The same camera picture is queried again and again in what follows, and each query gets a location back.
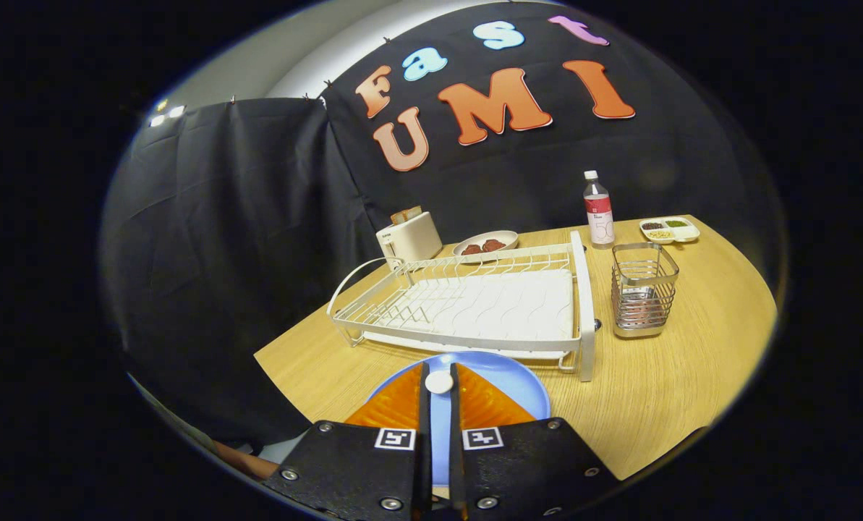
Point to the toast slices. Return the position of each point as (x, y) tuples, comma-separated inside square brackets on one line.
[(406, 215)]

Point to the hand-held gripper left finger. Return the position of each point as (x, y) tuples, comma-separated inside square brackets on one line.
[(424, 412)]

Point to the clear bottle with red label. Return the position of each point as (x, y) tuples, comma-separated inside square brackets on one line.
[(599, 213)]

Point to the white oval dish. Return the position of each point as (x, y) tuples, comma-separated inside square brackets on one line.
[(507, 235)]

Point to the cream toaster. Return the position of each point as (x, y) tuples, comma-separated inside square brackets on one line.
[(413, 242)]

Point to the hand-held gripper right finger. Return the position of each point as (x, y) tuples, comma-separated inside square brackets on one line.
[(456, 412)]

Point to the person's light clothing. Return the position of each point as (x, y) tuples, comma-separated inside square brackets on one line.
[(286, 447)]

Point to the black backdrop cloth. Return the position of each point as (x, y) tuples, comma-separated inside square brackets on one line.
[(257, 217)]

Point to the blue plate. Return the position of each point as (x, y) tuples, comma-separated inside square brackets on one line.
[(518, 383)]

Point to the ceiling light panel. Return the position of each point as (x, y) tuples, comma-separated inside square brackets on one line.
[(167, 116)]

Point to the white divided dish with beans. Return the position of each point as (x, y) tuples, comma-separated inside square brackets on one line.
[(688, 233)]

